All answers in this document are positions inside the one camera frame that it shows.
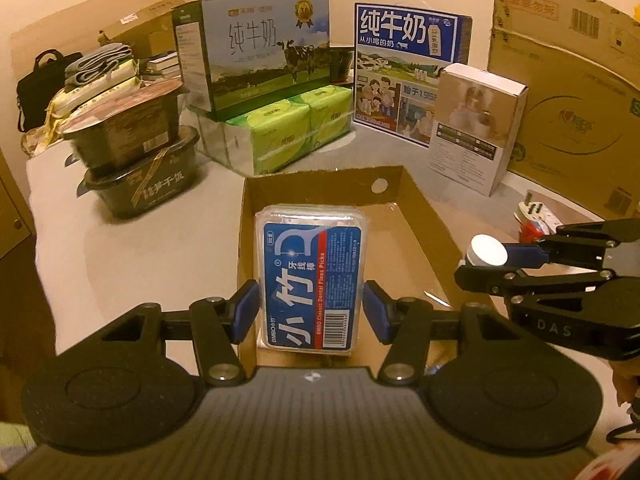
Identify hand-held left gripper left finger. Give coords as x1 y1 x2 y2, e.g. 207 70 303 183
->
60 280 262 387

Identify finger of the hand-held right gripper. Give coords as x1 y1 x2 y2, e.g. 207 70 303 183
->
454 264 617 298
502 219 640 270

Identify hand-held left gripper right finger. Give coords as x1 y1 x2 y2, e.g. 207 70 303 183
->
364 280 567 387

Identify white round jar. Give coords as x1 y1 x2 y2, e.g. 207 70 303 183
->
465 235 508 268

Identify white three-pin plug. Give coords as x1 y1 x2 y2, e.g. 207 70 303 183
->
514 189 561 228

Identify blue label floss pick box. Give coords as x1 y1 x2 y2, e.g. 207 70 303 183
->
254 205 371 358

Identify cardboard tray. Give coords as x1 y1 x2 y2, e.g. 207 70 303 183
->
236 165 501 378

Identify white humidifier product box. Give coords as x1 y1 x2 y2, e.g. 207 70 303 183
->
425 62 529 197

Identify large cardboard box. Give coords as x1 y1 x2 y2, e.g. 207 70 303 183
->
487 0 640 218

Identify dark food bowl gold ribbon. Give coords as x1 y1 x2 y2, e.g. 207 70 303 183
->
77 127 201 220

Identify green tissue multipack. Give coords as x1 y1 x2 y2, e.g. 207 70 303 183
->
195 85 353 176

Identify dark food bowl brown lid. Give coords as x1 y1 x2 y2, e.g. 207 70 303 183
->
60 80 188 168

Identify cow print milk box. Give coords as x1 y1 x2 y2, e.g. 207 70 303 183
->
172 0 331 113

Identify dark container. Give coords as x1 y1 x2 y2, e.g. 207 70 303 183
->
330 46 357 84

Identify blue milk carton box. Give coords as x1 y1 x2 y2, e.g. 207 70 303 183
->
352 1 473 150

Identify stack of books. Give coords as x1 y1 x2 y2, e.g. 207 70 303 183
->
142 50 181 81

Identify wooden cabinet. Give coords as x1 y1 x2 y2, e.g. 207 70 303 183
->
0 150 36 261

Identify pale yellow wipes packets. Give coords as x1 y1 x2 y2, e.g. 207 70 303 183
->
47 57 141 121

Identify folded grey striped cloth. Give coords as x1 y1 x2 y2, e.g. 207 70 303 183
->
65 42 133 86

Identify small cardboard box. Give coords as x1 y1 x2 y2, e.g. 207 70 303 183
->
97 0 188 48

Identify black laptop bag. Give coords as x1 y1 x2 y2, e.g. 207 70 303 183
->
16 50 83 133

